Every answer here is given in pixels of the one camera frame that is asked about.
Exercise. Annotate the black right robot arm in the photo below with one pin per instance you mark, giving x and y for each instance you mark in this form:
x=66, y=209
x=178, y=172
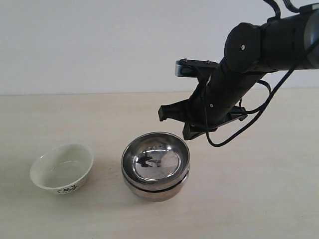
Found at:
x=250, y=52

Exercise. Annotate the large smooth steel bowl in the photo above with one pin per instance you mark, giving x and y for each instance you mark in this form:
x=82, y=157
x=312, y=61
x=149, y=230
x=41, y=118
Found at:
x=157, y=195

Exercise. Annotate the ribbed small steel bowl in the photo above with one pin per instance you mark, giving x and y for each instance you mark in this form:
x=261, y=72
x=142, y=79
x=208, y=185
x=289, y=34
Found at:
x=155, y=161

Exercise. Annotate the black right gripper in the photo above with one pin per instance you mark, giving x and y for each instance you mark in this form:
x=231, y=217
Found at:
x=219, y=93

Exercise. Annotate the white floral ceramic bowl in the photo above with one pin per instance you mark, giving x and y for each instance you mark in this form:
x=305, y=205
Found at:
x=63, y=169

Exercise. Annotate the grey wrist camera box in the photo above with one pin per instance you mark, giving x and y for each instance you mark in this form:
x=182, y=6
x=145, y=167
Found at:
x=194, y=68

